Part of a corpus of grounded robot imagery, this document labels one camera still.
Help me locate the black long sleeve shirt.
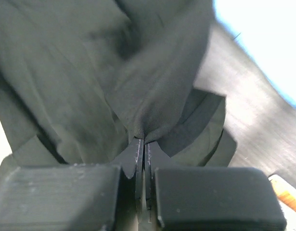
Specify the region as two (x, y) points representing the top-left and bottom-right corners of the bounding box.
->
(0, 0), (235, 169)

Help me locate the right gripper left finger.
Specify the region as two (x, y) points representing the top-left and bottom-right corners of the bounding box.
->
(0, 137), (144, 231)

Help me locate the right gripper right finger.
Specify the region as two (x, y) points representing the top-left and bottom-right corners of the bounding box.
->
(144, 142), (287, 231)

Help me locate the folded light blue shirt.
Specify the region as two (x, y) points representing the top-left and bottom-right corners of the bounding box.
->
(214, 0), (296, 107)

